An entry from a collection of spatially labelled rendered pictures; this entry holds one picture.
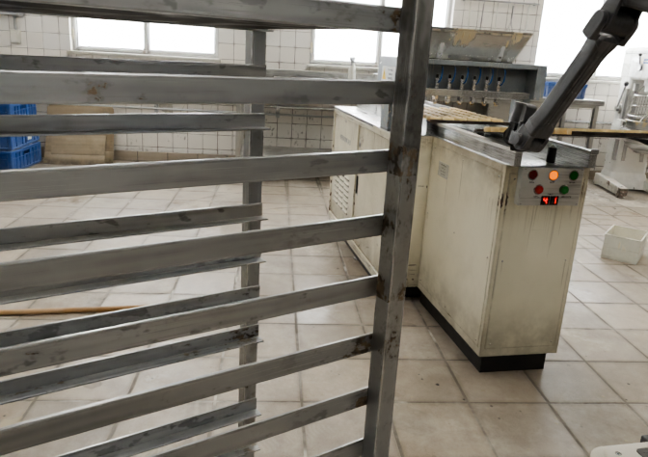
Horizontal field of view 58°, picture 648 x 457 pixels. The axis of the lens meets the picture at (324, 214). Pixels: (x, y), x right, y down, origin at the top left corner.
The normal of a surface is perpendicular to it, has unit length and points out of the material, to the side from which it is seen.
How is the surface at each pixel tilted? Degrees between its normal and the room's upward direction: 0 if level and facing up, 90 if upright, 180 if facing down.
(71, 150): 67
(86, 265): 90
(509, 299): 90
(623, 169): 90
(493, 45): 115
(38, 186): 90
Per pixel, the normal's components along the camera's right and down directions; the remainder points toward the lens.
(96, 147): 0.10, -0.13
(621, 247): -0.59, 0.18
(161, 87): 0.54, 0.25
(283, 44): 0.07, 0.27
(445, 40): 0.15, 0.65
